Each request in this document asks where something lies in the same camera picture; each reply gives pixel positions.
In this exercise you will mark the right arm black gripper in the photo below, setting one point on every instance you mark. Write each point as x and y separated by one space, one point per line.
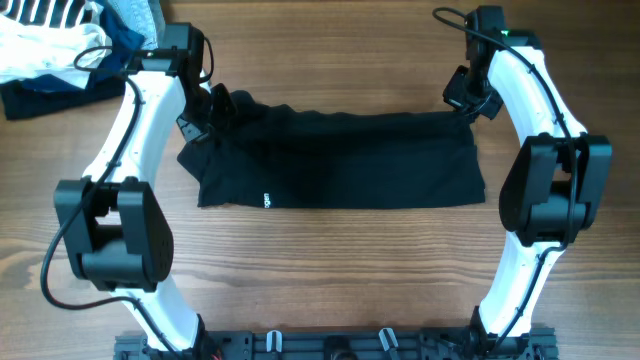
452 96

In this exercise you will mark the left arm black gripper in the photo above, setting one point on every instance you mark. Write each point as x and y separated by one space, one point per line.
227 112

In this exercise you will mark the black t-shirt with logo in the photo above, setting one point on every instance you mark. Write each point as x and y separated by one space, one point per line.
275 157

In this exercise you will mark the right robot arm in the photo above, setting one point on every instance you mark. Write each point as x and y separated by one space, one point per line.
551 193

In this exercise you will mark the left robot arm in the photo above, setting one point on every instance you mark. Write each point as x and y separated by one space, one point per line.
112 227

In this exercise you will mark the navy blue garment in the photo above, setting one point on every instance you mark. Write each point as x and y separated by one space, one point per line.
99 61

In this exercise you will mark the black white striped garment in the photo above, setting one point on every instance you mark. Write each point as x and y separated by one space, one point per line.
52 13

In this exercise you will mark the white garment on pile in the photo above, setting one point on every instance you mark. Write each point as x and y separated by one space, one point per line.
29 51

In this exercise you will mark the black folded garment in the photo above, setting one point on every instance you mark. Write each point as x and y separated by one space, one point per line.
21 103

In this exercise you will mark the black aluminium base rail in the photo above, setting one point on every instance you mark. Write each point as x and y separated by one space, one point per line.
424 344

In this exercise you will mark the left grey rail clamp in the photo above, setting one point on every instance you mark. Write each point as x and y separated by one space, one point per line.
274 341

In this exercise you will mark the grey rail clamp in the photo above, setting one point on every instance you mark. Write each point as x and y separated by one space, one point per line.
389 343
274 341

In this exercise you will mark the right grey rail clamp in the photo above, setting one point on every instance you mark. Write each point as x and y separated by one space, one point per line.
389 343

